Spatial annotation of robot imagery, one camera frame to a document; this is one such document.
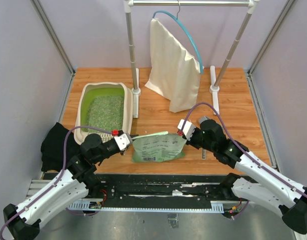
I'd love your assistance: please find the piano pattern bag clip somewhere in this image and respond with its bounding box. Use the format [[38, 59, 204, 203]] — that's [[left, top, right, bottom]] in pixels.
[[201, 149, 207, 160]]

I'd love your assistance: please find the cream cloth bag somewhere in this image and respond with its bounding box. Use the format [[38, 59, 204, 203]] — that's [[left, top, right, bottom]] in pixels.
[[145, 18, 201, 113]]

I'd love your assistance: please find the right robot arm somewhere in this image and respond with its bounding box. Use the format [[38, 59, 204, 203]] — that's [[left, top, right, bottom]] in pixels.
[[177, 117, 307, 235]]

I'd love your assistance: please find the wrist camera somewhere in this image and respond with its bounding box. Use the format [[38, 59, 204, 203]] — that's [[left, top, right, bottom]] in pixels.
[[113, 133, 133, 152], [177, 119, 198, 141]]

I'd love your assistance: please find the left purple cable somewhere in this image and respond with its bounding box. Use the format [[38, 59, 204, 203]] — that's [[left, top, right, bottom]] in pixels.
[[0, 125, 119, 240]]

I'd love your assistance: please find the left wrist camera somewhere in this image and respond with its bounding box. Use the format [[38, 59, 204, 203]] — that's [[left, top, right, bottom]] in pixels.
[[113, 133, 133, 152]]

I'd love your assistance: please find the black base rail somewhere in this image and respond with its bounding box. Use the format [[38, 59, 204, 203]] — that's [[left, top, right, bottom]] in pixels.
[[43, 172, 276, 210]]

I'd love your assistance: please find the blue clothes hanger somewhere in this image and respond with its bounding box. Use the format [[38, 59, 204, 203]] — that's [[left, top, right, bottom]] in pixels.
[[152, 10, 204, 75]]

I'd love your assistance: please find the grey metal scoop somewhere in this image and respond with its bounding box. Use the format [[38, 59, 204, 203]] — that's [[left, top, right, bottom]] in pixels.
[[198, 116, 210, 124]]

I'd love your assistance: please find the cream green litter box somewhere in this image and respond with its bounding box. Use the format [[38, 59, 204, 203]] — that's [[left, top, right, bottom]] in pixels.
[[73, 82, 134, 145]]

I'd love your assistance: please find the white clothes rack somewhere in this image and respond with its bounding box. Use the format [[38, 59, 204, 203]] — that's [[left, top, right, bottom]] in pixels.
[[123, 0, 261, 119]]

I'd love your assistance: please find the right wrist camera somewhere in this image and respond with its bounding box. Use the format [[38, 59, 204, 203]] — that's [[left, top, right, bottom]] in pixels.
[[177, 119, 198, 141]]

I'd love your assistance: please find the green cat litter bag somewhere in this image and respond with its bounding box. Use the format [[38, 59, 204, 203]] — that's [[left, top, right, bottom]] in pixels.
[[132, 131, 187, 163]]

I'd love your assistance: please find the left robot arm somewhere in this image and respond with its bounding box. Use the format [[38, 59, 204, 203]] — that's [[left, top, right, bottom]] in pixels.
[[3, 132, 133, 240]]

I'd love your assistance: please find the black cloth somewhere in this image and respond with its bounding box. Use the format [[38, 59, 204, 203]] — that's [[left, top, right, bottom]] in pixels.
[[40, 122, 80, 172]]

